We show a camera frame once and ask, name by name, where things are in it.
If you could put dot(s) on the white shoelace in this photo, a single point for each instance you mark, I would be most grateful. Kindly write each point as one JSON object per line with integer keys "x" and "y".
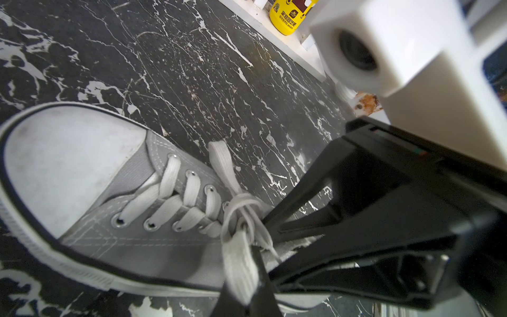
{"x": 238, "y": 224}

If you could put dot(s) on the small white potted plant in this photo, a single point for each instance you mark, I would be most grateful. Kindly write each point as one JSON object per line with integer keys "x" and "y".
{"x": 344, "y": 93}

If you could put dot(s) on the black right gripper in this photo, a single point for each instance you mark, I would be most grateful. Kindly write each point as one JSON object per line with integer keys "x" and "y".
{"x": 443, "y": 232}

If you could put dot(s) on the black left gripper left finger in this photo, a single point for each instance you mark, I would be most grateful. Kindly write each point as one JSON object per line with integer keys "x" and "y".
{"x": 228, "y": 306}

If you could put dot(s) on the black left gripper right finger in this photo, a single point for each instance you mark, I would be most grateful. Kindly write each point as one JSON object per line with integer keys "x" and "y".
{"x": 264, "y": 303}

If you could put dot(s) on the grey canvas sneaker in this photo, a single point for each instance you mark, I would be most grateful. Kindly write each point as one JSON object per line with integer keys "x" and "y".
{"x": 67, "y": 168}

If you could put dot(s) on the yellow container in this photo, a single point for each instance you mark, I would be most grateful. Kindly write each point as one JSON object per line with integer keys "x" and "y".
{"x": 287, "y": 15}

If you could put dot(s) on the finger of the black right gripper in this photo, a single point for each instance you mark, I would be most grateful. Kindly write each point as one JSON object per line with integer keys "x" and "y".
{"x": 356, "y": 182}

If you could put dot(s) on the white tiered shelf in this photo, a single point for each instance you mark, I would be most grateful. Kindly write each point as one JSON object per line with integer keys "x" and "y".
{"x": 300, "y": 48}

